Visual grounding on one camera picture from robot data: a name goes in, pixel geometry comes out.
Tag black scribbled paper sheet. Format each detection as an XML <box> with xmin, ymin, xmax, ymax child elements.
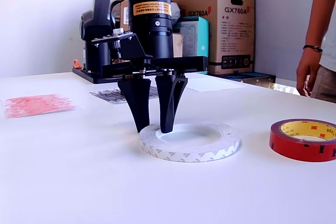
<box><xmin>88</xmin><ymin>87</ymin><xmax>160</xmax><ymax>106</ymax></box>

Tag blank white paper sheet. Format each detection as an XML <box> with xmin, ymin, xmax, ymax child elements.
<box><xmin>183</xmin><ymin>73</ymin><xmax>247</xmax><ymax>93</ymax></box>

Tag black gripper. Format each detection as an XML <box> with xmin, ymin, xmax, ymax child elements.
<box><xmin>102</xmin><ymin>34</ymin><xmax>209</xmax><ymax>134</ymax></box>

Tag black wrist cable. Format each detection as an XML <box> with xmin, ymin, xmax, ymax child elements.
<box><xmin>109</xmin><ymin>0</ymin><xmax>131</xmax><ymax>29</ymax></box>

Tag clear plastic bag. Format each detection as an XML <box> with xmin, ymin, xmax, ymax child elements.
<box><xmin>170</xmin><ymin>0</ymin><xmax>182</xmax><ymax>25</ymax></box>

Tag red scribbled paper sheet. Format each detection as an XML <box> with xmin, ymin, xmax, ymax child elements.
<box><xmin>1</xmin><ymin>92</ymin><xmax>82</xmax><ymax>120</ymax></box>

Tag white tape roll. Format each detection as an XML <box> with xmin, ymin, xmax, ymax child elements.
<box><xmin>139</xmin><ymin>123</ymin><xmax>241</xmax><ymax>164</ymax></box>

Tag mint teal box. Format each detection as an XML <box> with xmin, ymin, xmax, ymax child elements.
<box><xmin>172</xmin><ymin>16</ymin><xmax>210</xmax><ymax>75</ymax></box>

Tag red tape roll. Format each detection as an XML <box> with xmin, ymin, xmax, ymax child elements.
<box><xmin>269</xmin><ymin>118</ymin><xmax>336</xmax><ymax>163</ymax></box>

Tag thin wrist bracelet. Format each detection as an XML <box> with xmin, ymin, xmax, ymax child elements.
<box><xmin>302</xmin><ymin>44</ymin><xmax>323</xmax><ymax>54</ymax></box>

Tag person's right hand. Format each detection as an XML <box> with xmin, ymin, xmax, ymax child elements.
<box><xmin>296</xmin><ymin>51</ymin><xmax>321</xmax><ymax>98</ymax></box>

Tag GX760A cardboard box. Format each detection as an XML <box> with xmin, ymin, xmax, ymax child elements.
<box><xmin>169</xmin><ymin>0</ymin><xmax>257</xmax><ymax>76</ymax></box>

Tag person's right forearm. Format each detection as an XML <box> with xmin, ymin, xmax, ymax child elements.
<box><xmin>306</xmin><ymin>0</ymin><xmax>336</xmax><ymax>49</ymax></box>

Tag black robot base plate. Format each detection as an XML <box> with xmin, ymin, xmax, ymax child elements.
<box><xmin>72</xmin><ymin>67</ymin><xmax>121</xmax><ymax>85</ymax></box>

